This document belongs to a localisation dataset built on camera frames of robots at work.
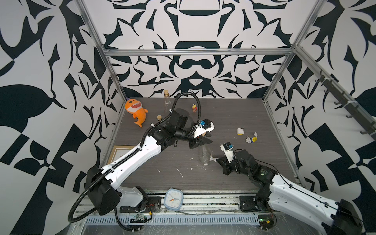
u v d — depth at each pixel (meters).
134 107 1.05
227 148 0.70
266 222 0.71
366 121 0.53
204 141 0.64
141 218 0.69
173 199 0.73
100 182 0.39
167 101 0.85
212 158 0.79
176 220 0.71
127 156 0.44
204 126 0.56
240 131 1.00
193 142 0.61
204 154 0.72
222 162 0.74
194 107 1.08
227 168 0.69
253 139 0.98
